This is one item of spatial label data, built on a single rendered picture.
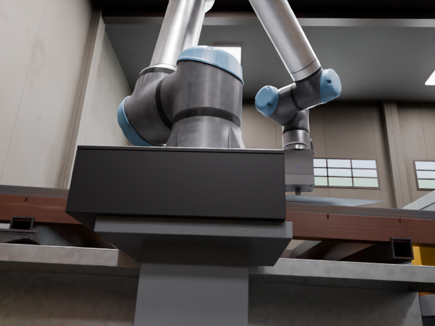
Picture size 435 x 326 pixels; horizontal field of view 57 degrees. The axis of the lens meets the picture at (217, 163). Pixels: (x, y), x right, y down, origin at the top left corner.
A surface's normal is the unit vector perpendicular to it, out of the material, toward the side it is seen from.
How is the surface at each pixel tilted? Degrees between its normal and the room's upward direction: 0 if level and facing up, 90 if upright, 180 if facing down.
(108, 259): 90
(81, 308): 90
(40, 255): 90
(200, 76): 91
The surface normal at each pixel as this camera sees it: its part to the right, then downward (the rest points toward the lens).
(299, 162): -0.11, -0.38
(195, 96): -0.33, -0.36
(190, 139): -0.29, -0.62
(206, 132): 0.12, -0.62
